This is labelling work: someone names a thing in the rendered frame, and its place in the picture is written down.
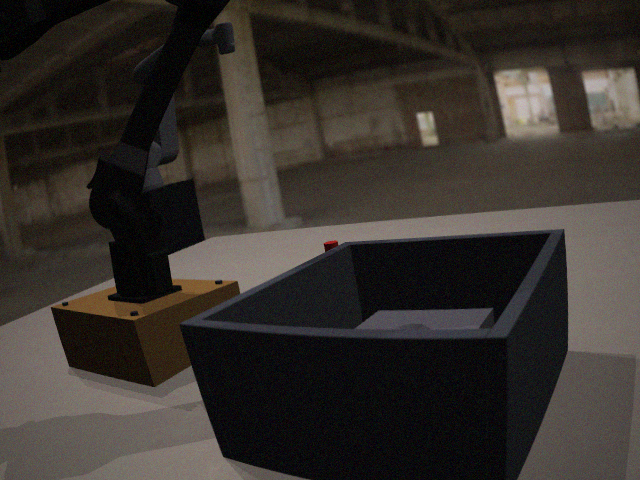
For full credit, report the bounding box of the dark red peg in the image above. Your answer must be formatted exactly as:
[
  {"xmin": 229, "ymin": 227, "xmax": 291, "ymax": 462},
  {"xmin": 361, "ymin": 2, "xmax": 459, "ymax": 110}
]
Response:
[{"xmin": 324, "ymin": 241, "xmax": 338, "ymax": 252}]

